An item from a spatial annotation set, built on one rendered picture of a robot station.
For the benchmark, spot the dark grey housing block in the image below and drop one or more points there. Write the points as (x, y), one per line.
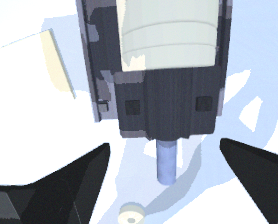
(166, 104)

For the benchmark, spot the blue-grey cylinder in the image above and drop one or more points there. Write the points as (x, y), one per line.
(166, 156)

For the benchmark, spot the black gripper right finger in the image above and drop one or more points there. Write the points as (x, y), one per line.
(257, 170)

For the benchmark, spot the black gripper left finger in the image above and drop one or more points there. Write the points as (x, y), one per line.
(66, 196)

